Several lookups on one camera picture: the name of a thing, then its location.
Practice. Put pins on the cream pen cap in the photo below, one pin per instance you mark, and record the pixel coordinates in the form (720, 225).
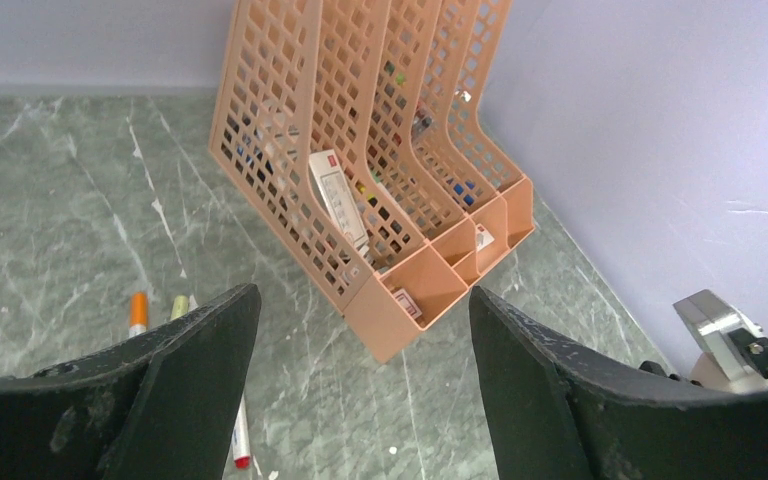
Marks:
(180, 307)

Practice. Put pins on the white red box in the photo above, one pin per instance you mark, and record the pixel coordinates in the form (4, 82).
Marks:
(334, 190)

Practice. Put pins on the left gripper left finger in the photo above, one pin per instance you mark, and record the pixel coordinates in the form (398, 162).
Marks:
(160, 405)

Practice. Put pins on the orange plastic file organizer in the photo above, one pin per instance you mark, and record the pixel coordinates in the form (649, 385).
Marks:
(394, 88)

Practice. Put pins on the orange pen cap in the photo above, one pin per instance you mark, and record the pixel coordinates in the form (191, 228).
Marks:
(138, 318)

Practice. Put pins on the white grey pen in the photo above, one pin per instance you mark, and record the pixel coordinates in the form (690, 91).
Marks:
(240, 443)

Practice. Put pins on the small white label box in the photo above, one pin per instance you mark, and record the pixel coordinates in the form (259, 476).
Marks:
(483, 237)

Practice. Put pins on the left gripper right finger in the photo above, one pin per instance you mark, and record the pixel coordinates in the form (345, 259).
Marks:
(556, 409)

